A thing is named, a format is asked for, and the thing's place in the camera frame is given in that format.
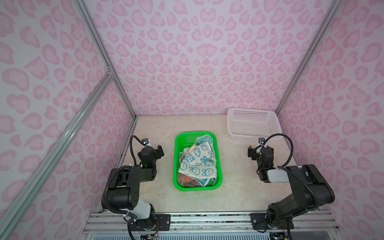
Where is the green plastic basket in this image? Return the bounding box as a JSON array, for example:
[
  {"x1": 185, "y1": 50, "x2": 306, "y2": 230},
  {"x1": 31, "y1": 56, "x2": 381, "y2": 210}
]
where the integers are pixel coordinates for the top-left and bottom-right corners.
[{"x1": 173, "y1": 132, "x2": 223, "y2": 192}]

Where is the blue bunny towel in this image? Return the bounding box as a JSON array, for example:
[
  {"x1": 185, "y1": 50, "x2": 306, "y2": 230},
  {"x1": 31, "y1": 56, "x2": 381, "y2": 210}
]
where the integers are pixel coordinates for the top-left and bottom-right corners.
[{"x1": 178, "y1": 135, "x2": 218, "y2": 187}]

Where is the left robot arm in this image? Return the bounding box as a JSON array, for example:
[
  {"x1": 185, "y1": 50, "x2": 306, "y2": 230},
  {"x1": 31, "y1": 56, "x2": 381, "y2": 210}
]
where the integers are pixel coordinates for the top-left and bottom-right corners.
[{"x1": 102, "y1": 145, "x2": 164, "y2": 231}]

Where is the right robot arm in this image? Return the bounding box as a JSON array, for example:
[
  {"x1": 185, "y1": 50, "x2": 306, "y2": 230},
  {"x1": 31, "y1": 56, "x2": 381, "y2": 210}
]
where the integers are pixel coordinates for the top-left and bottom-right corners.
[{"x1": 248, "y1": 145, "x2": 335, "y2": 233}]

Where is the white plastic basket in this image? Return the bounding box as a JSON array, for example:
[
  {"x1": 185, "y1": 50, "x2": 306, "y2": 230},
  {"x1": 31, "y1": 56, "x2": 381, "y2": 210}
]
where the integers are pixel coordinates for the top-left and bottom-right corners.
[{"x1": 227, "y1": 108, "x2": 282, "y2": 142}]

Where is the red brown towel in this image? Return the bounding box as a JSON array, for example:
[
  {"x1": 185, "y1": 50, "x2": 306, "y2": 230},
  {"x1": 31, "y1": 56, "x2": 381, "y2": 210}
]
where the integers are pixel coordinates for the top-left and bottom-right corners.
[{"x1": 177, "y1": 173, "x2": 201, "y2": 188}]

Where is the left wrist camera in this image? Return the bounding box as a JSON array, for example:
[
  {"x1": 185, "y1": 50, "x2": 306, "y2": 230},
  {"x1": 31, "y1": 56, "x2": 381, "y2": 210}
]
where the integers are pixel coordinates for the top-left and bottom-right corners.
[{"x1": 141, "y1": 138, "x2": 150, "y2": 146}]

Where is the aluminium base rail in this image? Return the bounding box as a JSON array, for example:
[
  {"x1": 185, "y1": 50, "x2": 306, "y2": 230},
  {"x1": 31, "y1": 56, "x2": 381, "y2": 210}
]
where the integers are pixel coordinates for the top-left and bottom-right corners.
[{"x1": 82, "y1": 211, "x2": 343, "y2": 240}]

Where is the diagonal aluminium frame bar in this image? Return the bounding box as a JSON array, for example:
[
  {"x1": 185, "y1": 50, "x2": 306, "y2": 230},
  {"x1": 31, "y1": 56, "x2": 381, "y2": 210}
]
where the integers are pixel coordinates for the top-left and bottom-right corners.
[{"x1": 1, "y1": 73, "x2": 114, "y2": 240}]

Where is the left corner frame post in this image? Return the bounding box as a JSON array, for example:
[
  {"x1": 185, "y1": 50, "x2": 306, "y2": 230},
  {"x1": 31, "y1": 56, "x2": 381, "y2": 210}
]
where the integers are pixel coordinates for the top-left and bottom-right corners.
[{"x1": 73, "y1": 0, "x2": 137, "y2": 120}]

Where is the corner frame post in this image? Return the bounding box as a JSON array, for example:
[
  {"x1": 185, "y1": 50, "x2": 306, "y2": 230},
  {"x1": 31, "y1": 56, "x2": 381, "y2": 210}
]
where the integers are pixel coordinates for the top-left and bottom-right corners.
[
  {"x1": 275, "y1": 0, "x2": 344, "y2": 116},
  {"x1": 73, "y1": 0, "x2": 137, "y2": 120}
]

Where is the right corner frame post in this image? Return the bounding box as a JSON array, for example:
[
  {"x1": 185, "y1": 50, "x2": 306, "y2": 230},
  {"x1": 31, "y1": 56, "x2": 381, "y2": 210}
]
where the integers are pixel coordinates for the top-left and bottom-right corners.
[{"x1": 275, "y1": 0, "x2": 344, "y2": 116}]

